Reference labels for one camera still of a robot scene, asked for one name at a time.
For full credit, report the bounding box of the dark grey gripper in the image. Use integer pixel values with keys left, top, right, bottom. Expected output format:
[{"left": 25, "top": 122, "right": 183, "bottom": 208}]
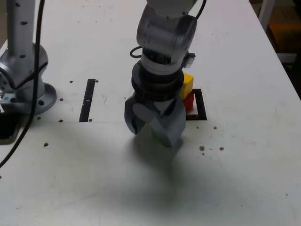
[{"left": 124, "top": 93, "right": 188, "bottom": 148}]

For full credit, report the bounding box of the red cube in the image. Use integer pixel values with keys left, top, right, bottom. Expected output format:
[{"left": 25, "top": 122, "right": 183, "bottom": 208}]
[{"left": 183, "top": 93, "right": 196, "bottom": 112}]

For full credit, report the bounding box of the yellow cube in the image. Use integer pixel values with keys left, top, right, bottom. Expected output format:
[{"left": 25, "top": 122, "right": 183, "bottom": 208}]
[{"left": 181, "top": 72, "right": 195, "bottom": 99}]

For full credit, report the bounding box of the black tape square outline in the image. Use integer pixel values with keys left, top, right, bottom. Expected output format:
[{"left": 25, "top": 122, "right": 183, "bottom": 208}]
[{"left": 185, "top": 88, "right": 208, "bottom": 121}]

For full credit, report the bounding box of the black tape strip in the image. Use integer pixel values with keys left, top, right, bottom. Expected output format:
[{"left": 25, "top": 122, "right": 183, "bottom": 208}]
[{"left": 79, "top": 79, "right": 96, "bottom": 123}]

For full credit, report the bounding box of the white label with blue dot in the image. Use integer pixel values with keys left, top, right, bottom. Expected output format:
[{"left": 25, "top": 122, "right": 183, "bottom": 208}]
[{"left": 0, "top": 93, "right": 16, "bottom": 105}]

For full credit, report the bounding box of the yellow-brown box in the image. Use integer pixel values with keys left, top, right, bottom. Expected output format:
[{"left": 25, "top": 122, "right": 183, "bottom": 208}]
[{"left": 268, "top": 4, "right": 301, "bottom": 53}]

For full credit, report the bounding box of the white camera on black bracket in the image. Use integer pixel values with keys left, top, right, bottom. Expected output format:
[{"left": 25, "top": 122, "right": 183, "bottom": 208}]
[{"left": 183, "top": 51, "right": 197, "bottom": 70}]

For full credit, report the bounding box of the black cable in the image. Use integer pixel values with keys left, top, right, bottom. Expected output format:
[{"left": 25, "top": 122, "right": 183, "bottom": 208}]
[{"left": 0, "top": 0, "right": 208, "bottom": 168}]

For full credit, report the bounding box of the white metal frame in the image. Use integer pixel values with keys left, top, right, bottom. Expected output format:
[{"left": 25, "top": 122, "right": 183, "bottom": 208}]
[{"left": 258, "top": 0, "right": 299, "bottom": 63}]

